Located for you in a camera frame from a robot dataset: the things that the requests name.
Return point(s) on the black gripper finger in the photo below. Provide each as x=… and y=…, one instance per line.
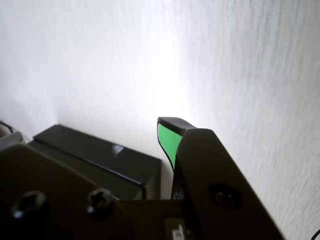
x=50, y=195
x=215, y=175

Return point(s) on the black cardboard box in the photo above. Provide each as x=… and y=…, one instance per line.
x=87, y=155

